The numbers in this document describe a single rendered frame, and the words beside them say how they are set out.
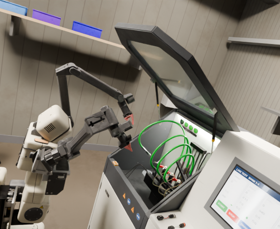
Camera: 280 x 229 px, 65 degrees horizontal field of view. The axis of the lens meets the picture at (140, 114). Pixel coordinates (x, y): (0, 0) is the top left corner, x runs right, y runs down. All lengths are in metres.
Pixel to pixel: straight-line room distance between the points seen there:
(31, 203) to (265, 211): 1.28
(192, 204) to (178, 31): 3.01
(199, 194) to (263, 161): 0.42
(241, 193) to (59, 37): 2.94
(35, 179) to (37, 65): 2.23
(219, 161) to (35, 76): 2.82
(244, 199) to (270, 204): 0.12
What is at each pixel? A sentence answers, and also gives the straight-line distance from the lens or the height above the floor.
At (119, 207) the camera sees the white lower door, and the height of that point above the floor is 0.76.
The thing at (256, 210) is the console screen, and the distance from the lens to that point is 1.28.
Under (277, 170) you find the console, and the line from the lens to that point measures 1.26.
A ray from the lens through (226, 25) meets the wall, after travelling 4.45.
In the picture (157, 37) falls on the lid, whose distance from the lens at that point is 1.04.
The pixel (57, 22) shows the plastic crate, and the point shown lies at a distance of 2.95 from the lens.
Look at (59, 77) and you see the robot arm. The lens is 1.46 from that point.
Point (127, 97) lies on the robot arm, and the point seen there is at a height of 1.50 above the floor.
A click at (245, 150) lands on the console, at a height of 1.50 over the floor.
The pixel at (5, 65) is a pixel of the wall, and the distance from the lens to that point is 3.54.
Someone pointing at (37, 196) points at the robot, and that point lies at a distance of 1.54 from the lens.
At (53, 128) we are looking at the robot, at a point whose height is 1.31.
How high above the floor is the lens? 1.84
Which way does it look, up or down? 15 degrees down
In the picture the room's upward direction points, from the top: 17 degrees clockwise
